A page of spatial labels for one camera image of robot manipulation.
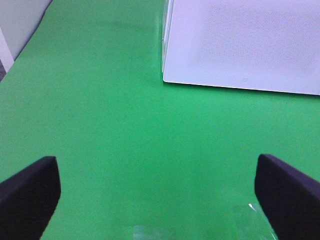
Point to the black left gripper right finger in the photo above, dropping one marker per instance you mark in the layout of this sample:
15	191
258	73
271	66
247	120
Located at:
289	199

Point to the white microwave oven body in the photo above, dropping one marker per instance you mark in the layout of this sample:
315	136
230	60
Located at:
165	37

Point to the clear tape strip on table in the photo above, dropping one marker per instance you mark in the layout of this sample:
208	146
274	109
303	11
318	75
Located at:
251	223

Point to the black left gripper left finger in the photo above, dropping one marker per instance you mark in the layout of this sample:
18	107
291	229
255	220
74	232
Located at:
28	199

